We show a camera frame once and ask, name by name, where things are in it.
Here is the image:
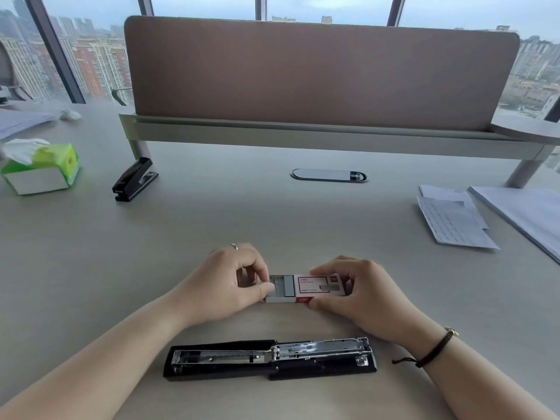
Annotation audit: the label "person's left hand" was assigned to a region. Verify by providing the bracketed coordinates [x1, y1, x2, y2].
[173, 242, 274, 327]

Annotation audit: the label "person's right hand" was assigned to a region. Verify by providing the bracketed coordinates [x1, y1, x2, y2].
[308, 255, 423, 347]

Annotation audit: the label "white red staple box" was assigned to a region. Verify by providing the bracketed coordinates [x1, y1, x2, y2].
[262, 272, 353, 305]

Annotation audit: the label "person's right forearm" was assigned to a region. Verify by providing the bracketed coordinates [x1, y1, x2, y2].
[400, 320, 560, 420]

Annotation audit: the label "person's left forearm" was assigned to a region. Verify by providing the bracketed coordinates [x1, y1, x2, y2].
[0, 292, 198, 420]

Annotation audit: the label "grey staple strips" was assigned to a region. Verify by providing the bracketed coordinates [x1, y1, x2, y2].
[274, 276, 298, 298]

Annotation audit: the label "open black stapler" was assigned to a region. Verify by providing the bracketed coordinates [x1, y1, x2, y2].
[163, 337, 378, 382]

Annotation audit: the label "printed white paper sheet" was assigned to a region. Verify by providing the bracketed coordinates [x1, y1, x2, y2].
[416, 196, 501, 251]

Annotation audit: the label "closed black stapler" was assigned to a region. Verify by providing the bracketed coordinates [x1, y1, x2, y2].
[111, 157, 159, 203]

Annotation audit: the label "large white paper stack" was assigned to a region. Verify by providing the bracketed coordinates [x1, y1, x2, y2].
[468, 185, 560, 264]

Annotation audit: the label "brown desk divider panel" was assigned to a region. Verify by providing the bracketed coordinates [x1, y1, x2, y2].
[124, 15, 521, 131]

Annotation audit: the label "green tissue pack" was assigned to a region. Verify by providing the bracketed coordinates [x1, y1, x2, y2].
[0, 138, 81, 197]

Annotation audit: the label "white paper sheets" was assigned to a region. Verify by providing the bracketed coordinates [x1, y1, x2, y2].
[0, 108, 58, 141]

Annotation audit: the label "dark braided bracelet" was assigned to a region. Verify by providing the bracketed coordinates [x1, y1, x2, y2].
[391, 326, 460, 369]

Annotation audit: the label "oval desk cable grommet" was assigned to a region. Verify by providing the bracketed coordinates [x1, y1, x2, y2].
[290, 168, 368, 183]

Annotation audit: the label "grey divider base frame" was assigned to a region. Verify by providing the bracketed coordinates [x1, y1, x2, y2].
[118, 113, 557, 189]

